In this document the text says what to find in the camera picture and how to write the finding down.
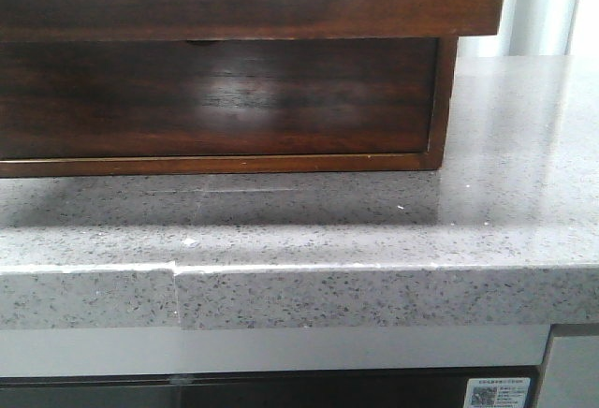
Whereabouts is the dark under-counter appliance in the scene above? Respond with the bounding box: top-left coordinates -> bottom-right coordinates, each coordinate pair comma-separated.
1,366 -> 539,407

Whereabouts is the grey cabinet door panel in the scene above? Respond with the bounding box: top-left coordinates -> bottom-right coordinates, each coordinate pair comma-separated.
537,324 -> 598,408

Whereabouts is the white QR code sticker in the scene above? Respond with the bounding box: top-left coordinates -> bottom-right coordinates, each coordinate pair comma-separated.
463,377 -> 531,408

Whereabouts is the dark wooden drawer cabinet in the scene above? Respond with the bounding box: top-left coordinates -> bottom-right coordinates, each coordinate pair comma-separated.
0,33 -> 460,178

